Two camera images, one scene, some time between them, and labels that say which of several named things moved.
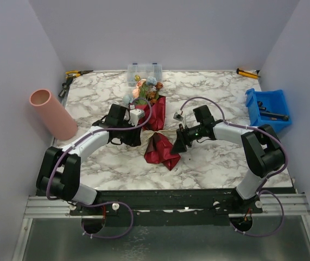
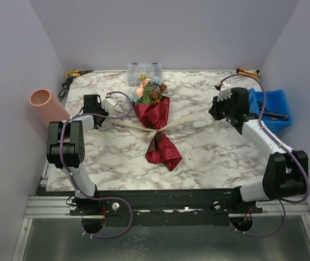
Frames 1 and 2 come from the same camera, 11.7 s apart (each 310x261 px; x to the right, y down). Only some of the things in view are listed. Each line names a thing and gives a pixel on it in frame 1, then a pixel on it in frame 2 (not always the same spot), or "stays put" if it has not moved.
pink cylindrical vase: (59, 122) stays put
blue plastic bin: (274, 101) stays put
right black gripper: (183, 137) to (219, 109)
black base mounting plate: (207, 207) stays put
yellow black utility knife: (247, 74) stays put
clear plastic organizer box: (145, 70) stays put
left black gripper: (134, 140) to (99, 107)
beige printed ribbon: (145, 135) to (158, 129)
